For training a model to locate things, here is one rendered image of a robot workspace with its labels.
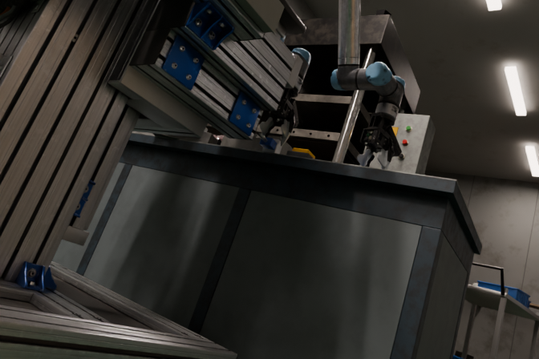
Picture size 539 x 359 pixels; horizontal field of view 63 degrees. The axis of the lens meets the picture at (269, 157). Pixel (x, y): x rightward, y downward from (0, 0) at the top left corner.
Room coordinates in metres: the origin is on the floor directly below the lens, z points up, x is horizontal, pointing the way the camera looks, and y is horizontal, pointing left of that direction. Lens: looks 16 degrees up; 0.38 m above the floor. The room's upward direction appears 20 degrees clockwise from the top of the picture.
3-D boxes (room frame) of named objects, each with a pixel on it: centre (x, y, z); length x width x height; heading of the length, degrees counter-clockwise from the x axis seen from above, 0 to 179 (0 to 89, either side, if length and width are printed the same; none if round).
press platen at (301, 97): (2.90, -0.12, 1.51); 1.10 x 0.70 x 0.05; 54
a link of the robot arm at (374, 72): (1.34, -0.25, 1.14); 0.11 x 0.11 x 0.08; 50
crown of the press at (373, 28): (2.85, -0.08, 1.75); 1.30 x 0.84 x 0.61; 54
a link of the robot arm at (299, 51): (1.44, 0.02, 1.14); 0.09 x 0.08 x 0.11; 87
